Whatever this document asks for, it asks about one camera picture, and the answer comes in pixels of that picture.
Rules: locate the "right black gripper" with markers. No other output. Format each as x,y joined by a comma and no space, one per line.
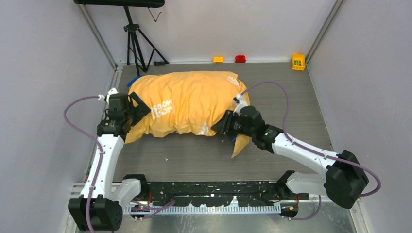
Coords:
224,126

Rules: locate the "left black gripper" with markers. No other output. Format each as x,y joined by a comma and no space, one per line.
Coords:
141,110

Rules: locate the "orange pillowcase with white print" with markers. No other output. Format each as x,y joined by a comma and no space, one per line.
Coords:
185,102

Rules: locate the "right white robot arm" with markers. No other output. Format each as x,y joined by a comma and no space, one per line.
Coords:
338,176

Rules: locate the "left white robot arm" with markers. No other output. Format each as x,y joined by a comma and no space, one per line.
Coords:
99,207

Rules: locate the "blue cloth piece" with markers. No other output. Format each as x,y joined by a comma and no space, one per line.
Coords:
133,81

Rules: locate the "small yellow toy block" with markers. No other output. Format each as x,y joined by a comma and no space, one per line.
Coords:
217,59

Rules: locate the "red toy block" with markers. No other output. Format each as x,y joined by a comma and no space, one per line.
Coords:
240,59

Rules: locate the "black tripod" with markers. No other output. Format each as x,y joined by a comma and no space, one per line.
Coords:
133,46

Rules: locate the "yellow green toy block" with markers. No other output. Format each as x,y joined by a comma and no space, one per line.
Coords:
298,62

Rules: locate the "black panel on tripod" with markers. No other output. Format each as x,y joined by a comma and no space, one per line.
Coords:
128,3

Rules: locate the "white slotted cable duct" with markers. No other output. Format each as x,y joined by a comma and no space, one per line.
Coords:
231,209

